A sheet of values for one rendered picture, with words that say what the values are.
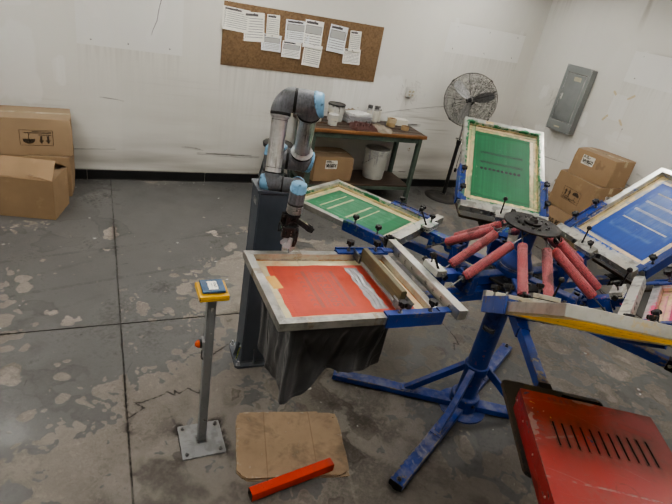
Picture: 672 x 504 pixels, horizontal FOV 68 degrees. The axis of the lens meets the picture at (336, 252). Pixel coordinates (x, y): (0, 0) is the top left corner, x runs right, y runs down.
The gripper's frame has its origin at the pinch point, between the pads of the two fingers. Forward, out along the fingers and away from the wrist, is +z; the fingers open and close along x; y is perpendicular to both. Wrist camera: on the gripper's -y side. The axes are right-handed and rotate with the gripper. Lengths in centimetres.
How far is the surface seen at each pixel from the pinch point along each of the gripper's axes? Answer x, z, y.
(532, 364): 87, 8, -86
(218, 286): 16.7, 9.4, 37.3
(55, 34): -353, -30, 119
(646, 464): 150, -9, -64
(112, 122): -353, 46, 70
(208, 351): 17, 45, 38
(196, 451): 23, 106, 39
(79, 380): -42, 109, 93
